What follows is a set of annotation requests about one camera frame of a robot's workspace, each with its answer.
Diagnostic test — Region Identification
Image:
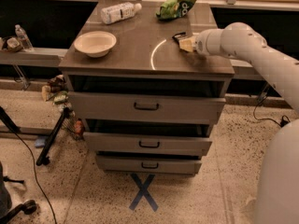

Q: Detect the top grey drawer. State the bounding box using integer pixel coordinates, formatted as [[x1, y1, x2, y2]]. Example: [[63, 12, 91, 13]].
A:
[[68, 91, 225, 124]]

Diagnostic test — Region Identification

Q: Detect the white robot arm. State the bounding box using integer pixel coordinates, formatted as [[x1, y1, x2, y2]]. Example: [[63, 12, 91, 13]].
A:
[[178, 22, 299, 224]]

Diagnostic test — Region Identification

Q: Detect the blue sponge on floor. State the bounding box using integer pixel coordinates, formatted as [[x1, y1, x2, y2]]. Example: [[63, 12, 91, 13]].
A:
[[35, 136, 47, 148]]

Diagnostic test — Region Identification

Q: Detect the blue tape cross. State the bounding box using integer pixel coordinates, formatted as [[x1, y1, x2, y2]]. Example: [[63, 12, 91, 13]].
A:
[[129, 174, 158, 212]]

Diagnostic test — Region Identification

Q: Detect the black tripod leg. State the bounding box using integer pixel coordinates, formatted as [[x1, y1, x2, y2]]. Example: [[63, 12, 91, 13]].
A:
[[36, 107, 70, 166]]

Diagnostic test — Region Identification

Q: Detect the white paper bowl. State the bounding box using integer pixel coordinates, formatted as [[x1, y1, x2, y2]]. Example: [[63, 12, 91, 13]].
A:
[[74, 31, 117, 58]]

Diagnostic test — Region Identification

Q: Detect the bottom grey drawer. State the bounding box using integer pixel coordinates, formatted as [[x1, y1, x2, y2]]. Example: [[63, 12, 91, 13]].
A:
[[96, 155, 202, 175]]

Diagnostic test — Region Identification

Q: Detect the black floor cable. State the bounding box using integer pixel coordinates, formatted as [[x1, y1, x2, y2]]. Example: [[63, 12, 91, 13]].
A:
[[0, 107, 59, 224]]

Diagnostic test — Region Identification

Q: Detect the black rxbar chocolate wrapper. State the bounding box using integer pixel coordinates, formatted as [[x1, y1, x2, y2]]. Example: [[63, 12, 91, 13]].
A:
[[172, 32, 187, 44]]

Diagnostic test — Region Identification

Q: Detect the snack pile on floor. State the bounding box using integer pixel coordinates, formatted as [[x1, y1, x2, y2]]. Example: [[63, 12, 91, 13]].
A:
[[41, 75, 85, 140]]

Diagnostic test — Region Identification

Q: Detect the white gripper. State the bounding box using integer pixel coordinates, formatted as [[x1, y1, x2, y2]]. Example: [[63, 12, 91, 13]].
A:
[[178, 29, 222, 56]]

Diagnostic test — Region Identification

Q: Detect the middle grey drawer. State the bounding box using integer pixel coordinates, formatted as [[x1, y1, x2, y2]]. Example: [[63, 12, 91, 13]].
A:
[[84, 133, 211, 156]]

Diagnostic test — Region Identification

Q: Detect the black chair caster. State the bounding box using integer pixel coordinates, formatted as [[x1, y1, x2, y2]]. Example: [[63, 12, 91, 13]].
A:
[[0, 200, 37, 224]]

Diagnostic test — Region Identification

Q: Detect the bowl of items on shelf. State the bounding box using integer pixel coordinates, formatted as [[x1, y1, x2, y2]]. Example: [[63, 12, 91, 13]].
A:
[[0, 36, 22, 52]]

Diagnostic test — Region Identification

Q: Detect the white plastic bottle lying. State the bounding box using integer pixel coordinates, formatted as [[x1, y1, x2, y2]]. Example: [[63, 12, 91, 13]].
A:
[[101, 2, 142, 24]]

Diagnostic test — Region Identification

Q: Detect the green chip bag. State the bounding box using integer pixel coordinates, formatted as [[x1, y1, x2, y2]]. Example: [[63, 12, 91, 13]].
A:
[[156, 0, 197, 21]]

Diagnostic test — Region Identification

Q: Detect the clear water bottle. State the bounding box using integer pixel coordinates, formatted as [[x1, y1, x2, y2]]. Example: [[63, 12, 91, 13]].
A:
[[15, 24, 34, 51]]

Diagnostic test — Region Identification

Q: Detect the grey drawer cabinet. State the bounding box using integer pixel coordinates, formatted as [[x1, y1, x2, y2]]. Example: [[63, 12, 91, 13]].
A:
[[59, 2, 235, 161]]

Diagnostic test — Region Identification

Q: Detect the grey drawer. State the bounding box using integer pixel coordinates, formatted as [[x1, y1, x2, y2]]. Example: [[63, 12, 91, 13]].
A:
[[96, 155, 202, 175], [68, 91, 225, 124], [84, 133, 211, 156]]

